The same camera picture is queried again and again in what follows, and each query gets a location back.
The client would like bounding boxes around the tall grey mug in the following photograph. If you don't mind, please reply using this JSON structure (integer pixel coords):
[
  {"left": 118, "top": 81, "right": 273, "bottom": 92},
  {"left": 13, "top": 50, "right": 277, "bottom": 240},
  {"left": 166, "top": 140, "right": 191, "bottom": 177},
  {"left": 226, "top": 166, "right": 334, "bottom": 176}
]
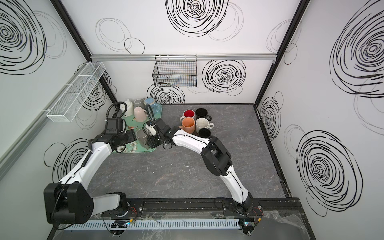
[{"left": 136, "top": 129, "right": 150, "bottom": 150}]

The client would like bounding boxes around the beige and salmon mug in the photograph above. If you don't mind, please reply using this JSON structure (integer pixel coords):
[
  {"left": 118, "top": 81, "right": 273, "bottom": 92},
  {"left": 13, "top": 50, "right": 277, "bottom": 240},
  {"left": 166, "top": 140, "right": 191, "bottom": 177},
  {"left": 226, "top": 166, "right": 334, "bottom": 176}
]
[{"left": 179, "top": 117, "right": 196, "bottom": 134}]

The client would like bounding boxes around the pink mug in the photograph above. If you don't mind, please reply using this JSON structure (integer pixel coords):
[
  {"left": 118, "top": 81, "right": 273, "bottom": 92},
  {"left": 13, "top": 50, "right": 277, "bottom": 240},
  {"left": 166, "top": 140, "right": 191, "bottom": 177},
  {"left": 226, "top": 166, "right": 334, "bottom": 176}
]
[{"left": 134, "top": 107, "right": 148, "bottom": 123}]

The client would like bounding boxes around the white mug red inside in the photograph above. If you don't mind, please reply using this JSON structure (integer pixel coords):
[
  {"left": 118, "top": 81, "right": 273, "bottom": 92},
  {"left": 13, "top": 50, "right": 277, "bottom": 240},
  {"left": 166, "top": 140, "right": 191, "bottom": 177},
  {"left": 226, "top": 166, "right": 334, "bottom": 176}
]
[{"left": 180, "top": 110, "right": 196, "bottom": 122}]

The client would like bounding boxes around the beige mug white handle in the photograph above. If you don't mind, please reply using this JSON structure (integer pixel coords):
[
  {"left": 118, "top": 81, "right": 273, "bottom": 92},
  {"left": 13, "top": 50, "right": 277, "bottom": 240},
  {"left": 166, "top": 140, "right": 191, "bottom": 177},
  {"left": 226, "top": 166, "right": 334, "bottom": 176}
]
[{"left": 196, "top": 118, "right": 215, "bottom": 133}]

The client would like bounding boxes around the black speckled mug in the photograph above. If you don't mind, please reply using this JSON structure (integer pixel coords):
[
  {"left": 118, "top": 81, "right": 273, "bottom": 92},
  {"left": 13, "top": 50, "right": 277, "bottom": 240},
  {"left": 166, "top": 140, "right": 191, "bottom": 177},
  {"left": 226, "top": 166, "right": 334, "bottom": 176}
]
[{"left": 198, "top": 129, "right": 212, "bottom": 139}]

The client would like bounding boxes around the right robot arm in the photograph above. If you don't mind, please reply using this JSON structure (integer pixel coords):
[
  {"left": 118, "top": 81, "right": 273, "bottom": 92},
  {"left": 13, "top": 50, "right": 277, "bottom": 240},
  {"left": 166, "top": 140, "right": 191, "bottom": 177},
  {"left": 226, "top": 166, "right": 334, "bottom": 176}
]
[{"left": 142, "top": 118, "right": 254, "bottom": 213}]

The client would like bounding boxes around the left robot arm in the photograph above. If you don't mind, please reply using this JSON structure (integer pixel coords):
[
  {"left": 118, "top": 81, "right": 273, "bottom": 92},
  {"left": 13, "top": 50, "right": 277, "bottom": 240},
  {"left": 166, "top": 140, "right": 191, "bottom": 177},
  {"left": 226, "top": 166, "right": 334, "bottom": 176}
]
[{"left": 44, "top": 118, "right": 137, "bottom": 227}]

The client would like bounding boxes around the blue butterfly mug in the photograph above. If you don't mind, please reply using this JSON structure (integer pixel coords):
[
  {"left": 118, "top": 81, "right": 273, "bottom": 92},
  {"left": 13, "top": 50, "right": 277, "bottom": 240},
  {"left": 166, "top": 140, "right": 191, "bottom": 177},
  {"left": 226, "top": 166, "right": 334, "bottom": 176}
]
[{"left": 144, "top": 98, "right": 162, "bottom": 119}]

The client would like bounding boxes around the white ribbed mug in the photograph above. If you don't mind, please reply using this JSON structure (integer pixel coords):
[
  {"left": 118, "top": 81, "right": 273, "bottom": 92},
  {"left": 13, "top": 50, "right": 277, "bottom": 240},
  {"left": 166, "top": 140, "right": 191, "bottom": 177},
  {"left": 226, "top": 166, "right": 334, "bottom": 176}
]
[{"left": 120, "top": 99, "right": 135, "bottom": 118}]

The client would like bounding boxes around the small grey mug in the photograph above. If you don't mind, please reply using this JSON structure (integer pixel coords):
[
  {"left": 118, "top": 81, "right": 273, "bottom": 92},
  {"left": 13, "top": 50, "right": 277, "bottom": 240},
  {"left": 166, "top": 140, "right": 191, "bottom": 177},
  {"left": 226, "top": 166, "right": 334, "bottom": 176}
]
[{"left": 133, "top": 99, "right": 145, "bottom": 109}]

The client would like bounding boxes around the green floral tray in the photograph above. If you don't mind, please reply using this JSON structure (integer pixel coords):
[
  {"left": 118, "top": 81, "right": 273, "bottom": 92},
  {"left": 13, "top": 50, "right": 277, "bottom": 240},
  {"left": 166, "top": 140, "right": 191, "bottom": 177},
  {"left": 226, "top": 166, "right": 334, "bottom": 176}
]
[{"left": 114, "top": 106, "right": 156, "bottom": 154}]

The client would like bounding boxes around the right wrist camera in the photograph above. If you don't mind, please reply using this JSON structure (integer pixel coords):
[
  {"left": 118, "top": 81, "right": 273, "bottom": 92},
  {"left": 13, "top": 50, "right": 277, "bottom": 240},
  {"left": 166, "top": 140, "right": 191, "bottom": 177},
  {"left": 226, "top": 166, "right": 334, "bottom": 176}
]
[{"left": 145, "top": 125, "right": 157, "bottom": 137}]

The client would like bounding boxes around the white wire shelf basket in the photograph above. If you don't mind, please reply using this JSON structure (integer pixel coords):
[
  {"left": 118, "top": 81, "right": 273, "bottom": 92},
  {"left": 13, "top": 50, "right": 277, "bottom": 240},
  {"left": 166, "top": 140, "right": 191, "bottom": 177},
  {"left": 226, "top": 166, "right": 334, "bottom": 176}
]
[{"left": 46, "top": 62, "right": 106, "bottom": 123}]

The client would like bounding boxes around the black wire basket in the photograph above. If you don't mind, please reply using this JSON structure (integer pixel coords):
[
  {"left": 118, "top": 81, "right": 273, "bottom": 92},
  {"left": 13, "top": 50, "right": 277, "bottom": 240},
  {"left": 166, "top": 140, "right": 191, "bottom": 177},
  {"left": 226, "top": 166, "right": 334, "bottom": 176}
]
[{"left": 152, "top": 55, "right": 198, "bottom": 87}]

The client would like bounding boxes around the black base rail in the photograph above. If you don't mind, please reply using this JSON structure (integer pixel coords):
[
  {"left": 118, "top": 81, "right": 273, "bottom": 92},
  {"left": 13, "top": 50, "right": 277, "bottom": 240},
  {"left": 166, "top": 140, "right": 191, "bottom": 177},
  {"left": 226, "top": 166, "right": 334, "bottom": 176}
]
[{"left": 127, "top": 197, "right": 302, "bottom": 215}]

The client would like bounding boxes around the white slotted cable duct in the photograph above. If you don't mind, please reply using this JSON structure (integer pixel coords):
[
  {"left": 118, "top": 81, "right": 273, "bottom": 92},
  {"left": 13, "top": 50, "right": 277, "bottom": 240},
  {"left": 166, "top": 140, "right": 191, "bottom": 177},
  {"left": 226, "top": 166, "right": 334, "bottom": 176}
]
[{"left": 67, "top": 219, "right": 241, "bottom": 231}]

